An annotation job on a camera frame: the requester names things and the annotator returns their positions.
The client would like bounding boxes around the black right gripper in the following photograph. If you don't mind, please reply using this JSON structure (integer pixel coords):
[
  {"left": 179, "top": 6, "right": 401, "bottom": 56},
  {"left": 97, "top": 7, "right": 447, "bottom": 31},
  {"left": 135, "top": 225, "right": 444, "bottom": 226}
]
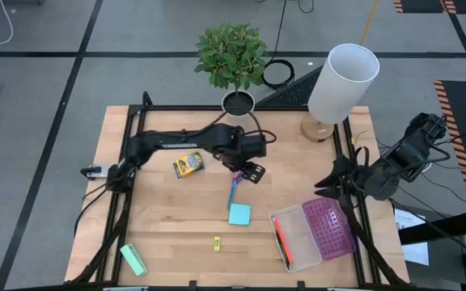
[{"left": 315, "top": 155, "right": 375, "bottom": 200}]

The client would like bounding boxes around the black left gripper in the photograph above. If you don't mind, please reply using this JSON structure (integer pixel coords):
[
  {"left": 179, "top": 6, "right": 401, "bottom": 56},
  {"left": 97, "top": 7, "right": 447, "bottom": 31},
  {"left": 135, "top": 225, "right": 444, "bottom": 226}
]
[{"left": 216, "top": 139, "right": 267, "bottom": 185}]

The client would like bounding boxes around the teal sticky note pad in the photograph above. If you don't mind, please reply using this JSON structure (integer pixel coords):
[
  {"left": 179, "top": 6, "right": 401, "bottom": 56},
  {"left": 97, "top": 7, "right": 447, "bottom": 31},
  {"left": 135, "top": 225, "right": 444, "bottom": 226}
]
[{"left": 227, "top": 202, "right": 252, "bottom": 226}]

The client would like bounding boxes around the yellow green crayon box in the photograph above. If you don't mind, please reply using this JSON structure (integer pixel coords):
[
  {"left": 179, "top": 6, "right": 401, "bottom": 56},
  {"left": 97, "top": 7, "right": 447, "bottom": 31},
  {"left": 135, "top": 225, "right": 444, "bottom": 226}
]
[{"left": 172, "top": 151, "right": 205, "bottom": 179}]

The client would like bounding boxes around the pink pencil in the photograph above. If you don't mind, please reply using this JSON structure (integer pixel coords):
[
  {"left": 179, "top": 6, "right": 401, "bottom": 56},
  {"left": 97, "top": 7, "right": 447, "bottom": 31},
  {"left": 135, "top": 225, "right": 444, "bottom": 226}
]
[{"left": 273, "top": 217, "right": 294, "bottom": 266}]

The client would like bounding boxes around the orange pencil with eraser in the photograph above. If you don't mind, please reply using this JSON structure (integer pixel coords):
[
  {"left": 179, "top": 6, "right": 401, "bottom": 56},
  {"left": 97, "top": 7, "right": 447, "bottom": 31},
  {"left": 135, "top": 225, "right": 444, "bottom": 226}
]
[{"left": 275, "top": 220, "right": 294, "bottom": 266}]

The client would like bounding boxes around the black pen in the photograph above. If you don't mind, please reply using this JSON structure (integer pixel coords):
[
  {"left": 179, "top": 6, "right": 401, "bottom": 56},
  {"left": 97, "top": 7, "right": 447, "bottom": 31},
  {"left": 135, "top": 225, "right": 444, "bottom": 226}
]
[{"left": 273, "top": 230, "right": 290, "bottom": 271}]

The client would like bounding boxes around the clear pencil case purple lid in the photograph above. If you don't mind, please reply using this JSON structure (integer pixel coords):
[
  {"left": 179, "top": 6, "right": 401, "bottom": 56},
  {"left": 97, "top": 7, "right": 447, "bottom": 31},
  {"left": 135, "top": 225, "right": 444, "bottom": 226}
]
[{"left": 268, "top": 196, "right": 358, "bottom": 274}]

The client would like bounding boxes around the white plant pot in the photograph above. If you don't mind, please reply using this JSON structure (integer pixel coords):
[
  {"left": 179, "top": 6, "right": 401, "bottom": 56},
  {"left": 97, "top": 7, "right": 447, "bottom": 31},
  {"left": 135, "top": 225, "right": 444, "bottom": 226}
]
[{"left": 221, "top": 89, "right": 257, "bottom": 119}]

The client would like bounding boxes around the black textured mat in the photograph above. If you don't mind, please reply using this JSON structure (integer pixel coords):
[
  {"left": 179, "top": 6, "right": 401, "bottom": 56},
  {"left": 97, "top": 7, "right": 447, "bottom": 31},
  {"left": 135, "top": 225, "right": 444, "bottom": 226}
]
[{"left": 256, "top": 66, "right": 324, "bottom": 107}]

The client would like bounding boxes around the white-shade lamp with wooden base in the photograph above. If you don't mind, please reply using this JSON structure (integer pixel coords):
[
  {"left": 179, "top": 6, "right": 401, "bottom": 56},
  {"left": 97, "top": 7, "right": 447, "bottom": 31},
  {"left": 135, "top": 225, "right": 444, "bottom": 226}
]
[{"left": 299, "top": 43, "right": 381, "bottom": 143}]

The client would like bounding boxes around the white paper sheet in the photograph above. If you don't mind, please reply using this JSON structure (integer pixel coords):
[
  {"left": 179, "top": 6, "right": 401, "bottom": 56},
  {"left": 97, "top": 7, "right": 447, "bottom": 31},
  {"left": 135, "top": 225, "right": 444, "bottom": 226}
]
[{"left": 394, "top": 208, "right": 430, "bottom": 267}]

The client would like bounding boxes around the small green leafy tree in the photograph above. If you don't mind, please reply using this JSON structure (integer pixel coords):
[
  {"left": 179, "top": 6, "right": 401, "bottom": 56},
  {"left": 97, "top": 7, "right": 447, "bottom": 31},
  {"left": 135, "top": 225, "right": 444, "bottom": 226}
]
[{"left": 194, "top": 23, "right": 269, "bottom": 92}]

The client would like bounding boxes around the mint green stapler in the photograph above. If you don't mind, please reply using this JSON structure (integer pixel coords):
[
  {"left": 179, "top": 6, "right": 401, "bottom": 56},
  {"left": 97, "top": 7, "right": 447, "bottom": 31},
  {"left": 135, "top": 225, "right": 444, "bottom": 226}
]
[{"left": 119, "top": 242, "right": 148, "bottom": 278}]

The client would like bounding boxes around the black hazard-striped floor mat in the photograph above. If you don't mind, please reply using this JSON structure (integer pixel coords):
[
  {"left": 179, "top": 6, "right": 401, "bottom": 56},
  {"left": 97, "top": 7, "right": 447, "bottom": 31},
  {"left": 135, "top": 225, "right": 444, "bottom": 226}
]
[
  {"left": 393, "top": 0, "right": 466, "bottom": 15},
  {"left": 434, "top": 79, "right": 466, "bottom": 211}
]

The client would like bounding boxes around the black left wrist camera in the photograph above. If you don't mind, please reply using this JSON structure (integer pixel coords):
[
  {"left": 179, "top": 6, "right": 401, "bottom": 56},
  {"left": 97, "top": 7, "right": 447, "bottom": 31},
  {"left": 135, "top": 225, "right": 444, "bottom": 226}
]
[{"left": 242, "top": 135, "right": 268, "bottom": 159}]

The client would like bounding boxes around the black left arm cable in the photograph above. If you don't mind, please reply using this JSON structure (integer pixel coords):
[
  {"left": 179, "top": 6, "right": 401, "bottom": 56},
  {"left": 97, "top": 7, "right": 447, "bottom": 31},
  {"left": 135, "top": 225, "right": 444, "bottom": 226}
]
[{"left": 212, "top": 111, "right": 277, "bottom": 145}]

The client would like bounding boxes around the black coiled cable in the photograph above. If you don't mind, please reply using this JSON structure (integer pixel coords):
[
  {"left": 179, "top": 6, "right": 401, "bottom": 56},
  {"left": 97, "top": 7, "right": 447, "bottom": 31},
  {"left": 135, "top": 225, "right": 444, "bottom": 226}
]
[{"left": 261, "top": 0, "right": 296, "bottom": 91}]

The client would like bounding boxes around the silver metal bracket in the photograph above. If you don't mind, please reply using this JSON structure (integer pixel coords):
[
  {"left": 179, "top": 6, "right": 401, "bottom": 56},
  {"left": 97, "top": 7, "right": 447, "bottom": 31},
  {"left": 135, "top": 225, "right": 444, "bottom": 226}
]
[{"left": 81, "top": 164, "right": 111, "bottom": 179}]

